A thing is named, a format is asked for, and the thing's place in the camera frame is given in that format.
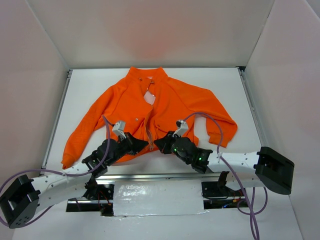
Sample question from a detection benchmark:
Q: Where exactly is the orange zip jacket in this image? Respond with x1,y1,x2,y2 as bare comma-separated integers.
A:
61,67,238,169

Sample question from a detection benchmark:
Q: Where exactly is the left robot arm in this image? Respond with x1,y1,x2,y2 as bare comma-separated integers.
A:
0,132,148,229

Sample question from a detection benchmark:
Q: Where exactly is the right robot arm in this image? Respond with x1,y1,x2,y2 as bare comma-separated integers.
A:
154,131,295,196

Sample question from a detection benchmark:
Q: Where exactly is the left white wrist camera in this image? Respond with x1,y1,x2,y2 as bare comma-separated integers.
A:
112,120,126,139

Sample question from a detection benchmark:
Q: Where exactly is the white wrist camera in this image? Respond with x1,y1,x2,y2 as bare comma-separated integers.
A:
173,120,189,137
112,120,126,139

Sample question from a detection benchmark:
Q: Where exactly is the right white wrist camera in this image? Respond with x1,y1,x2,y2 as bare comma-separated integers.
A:
173,120,189,137

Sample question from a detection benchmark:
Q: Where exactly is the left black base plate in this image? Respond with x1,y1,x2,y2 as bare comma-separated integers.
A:
65,183,115,217

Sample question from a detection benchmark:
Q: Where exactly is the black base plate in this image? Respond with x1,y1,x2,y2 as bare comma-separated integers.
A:
201,181,248,210
65,183,115,217

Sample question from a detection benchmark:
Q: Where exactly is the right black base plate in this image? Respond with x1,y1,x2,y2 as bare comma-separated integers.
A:
201,181,248,210

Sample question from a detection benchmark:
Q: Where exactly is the aluminium table frame rail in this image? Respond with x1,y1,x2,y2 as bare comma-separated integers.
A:
43,68,262,179

